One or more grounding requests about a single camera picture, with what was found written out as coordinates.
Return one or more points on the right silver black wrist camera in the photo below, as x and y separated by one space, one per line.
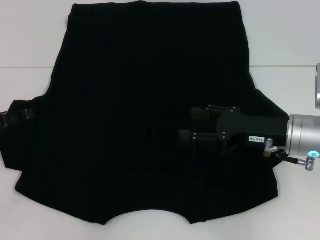
318 86

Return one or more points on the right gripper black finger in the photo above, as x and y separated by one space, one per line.
202 141
201 114

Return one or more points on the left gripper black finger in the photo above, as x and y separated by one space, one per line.
27 114

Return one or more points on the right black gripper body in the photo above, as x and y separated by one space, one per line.
260 127

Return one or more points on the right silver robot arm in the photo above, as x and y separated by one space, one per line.
303 133

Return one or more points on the black shirt with white print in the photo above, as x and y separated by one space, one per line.
120 100

